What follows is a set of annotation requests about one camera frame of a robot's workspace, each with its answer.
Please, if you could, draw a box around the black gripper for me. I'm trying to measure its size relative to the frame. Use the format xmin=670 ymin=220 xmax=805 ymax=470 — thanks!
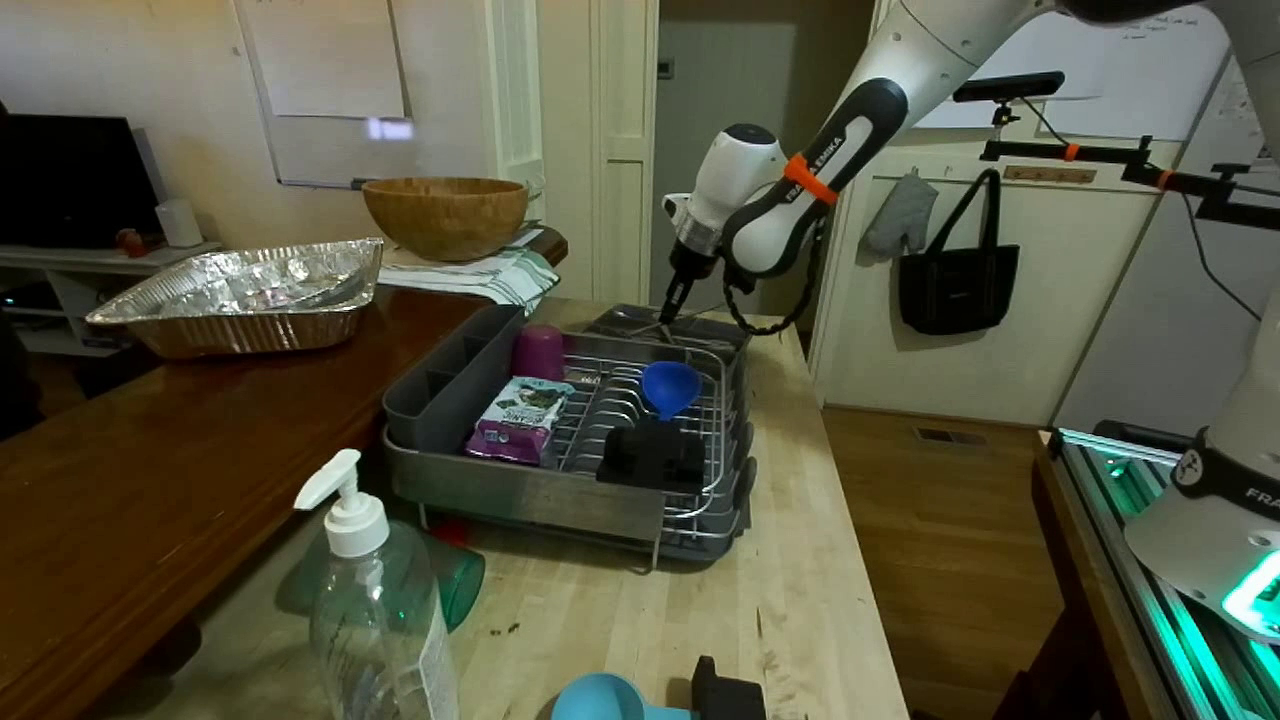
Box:
xmin=655 ymin=236 xmax=731 ymax=330

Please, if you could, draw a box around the grey plastic cutlery holder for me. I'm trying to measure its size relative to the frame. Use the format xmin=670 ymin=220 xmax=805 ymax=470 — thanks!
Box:
xmin=380 ymin=305 xmax=529 ymax=457

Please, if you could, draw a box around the blue plastic cup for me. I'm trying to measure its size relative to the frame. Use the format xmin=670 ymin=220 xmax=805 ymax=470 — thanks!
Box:
xmin=636 ymin=354 xmax=706 ymax=418

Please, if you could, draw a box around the purple cup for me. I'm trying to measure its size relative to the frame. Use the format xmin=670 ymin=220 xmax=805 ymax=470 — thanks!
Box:
xmin=508 ymin=324 xmax=573 ymax=384

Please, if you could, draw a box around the black item in rack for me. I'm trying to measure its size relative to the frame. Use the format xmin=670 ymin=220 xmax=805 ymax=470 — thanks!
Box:
xmin=593 ymin=415 xmax=706 ymax=491

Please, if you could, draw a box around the purple and white box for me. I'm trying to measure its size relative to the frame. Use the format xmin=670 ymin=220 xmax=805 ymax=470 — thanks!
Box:
xmin=465 ymin=371 xmax=579 ymax=466

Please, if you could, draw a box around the grey interior door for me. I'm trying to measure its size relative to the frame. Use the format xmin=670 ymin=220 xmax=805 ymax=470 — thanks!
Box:
xmin=648 ymin=12 xmax=805 ymax=320

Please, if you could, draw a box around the grey oven mitt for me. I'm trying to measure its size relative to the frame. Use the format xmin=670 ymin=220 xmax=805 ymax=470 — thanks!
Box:
xmin=854 ymin=167 xmax=941 ymax=258

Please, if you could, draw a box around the brown wooden bowl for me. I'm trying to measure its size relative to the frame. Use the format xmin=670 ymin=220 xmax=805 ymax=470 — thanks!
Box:
xmin=360 ymin=175 xmax=536 ymax=268

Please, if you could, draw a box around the black tote bag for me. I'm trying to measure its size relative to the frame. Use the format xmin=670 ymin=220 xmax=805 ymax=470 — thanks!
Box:
xmin=894 ymin=167 xmax=1024 ymax=338

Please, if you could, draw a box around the floor air vent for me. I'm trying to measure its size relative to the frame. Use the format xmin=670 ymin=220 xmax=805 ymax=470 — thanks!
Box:
xmin=915 ymin=418 xmax=993 ymax=452

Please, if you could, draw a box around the small black block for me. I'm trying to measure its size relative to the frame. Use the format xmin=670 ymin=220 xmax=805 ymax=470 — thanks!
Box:
xmin=689 ymin=652 xmax=770 ymax=720

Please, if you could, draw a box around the light blue cup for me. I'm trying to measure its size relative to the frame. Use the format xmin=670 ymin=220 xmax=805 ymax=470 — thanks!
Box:
xmin=546 ymin=668 xmax=696 ymax=720

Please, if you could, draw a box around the aluminium foil tray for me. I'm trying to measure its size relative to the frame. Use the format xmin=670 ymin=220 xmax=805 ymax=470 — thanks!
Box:
xmin=82 ymin=236 xmax=391 ymax=364

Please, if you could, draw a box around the clear pump soap bottle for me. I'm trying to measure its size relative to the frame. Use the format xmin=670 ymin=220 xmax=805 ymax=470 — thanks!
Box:
xmin=293 ymin=443 xmax=465 ymax=720

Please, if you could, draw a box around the green lit robot cart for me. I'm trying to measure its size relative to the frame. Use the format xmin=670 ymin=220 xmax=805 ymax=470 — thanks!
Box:
xmin=1045 ymin=423 xmax=1280 ymax=720

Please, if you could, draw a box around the white low shelf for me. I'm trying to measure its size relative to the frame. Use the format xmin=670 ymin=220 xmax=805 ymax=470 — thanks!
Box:
xmin=0 ymin=239 xmax=205 ymax=364

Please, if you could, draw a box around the black monitor screen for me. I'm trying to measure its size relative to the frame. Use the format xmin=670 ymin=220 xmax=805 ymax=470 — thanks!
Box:
xmin=0 ymin=110 xmax=173 ymax=250

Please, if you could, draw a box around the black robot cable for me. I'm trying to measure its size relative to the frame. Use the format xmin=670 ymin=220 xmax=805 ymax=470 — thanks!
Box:
xmin=716 ymin=214 xmax=828 ymax=338

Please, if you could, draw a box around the grey wire dish rack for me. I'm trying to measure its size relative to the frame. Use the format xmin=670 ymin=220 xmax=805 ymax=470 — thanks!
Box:
xmin=380 ymin=298 xmax=756 ymax=574

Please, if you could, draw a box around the black stereo camera bar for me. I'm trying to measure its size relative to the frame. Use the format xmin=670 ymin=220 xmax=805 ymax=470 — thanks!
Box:
xmin=946 ymin=66 xmax=1072 ymax=106

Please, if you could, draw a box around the white wall whiteboard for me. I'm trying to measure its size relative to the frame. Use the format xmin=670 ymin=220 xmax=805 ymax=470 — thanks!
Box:
xmin=235 ymin=0 xmax=420 ymax=192

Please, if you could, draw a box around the black camera mounting rail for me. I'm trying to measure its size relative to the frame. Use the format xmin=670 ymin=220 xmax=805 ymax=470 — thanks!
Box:
xmin=977 ymin=131 xmax=1280 ymax=230

